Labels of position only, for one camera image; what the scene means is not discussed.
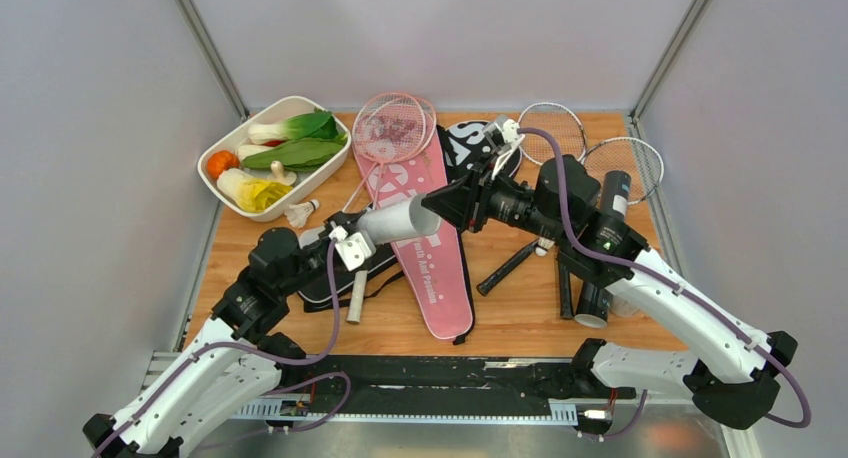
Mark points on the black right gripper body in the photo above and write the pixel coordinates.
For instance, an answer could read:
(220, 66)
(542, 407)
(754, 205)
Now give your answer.
(496, 200)

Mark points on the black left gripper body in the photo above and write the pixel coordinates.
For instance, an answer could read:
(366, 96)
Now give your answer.
(319, 253)

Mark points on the white shuttlecock tube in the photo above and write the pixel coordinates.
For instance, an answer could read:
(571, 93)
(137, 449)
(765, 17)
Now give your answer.
(404, 220)

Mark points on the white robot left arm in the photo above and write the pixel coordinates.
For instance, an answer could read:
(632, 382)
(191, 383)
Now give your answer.
(237, 355)

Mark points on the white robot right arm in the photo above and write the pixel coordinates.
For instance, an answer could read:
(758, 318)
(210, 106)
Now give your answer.
(731, 371)

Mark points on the pink badminton racket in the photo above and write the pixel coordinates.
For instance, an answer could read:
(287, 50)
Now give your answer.
(430, 114)
(361, 275)

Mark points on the white shuttlecock near tray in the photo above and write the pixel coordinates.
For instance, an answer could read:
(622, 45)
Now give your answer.
(297, 215)

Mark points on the black racket cover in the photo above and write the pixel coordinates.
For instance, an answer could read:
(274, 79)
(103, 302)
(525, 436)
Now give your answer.
(462, 145)

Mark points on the pink racket cover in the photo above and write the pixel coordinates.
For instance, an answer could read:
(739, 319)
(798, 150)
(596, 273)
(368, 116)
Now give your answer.
(434, 265)

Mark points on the beige mushroom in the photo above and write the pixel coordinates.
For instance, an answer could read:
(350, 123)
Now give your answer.
(283, 175)

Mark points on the green leafy vegetable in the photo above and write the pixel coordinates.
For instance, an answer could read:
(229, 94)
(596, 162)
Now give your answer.
(304, 154)

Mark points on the yellow napa cabbage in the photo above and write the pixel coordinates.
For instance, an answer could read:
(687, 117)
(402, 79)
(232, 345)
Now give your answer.
(249, 193)

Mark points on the white racket left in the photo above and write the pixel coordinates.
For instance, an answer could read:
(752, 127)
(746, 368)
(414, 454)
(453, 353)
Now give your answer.
(568, 131)

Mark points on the white racket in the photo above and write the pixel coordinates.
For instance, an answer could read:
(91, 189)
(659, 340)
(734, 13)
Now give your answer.
(568, 131)
(632, 155)

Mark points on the green bok choy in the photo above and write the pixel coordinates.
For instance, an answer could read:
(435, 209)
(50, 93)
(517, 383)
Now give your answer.
(316, 123)

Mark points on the black shuttlecock tube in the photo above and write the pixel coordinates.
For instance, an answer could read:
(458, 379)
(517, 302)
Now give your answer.
(594, 303)

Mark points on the white racket right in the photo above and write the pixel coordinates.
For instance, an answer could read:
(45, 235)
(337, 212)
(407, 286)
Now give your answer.
(632, 155)

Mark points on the white tube cap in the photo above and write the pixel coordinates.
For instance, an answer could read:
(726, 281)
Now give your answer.
(623, 308)

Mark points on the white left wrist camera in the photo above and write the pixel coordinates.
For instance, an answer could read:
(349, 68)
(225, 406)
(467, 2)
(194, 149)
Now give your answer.
(352, 249)

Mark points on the white shuttlecock on handle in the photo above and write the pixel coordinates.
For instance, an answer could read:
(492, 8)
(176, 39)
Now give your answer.
(543, 246)

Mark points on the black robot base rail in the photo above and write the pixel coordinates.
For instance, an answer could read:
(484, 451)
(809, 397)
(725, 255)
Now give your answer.
(442, 386)

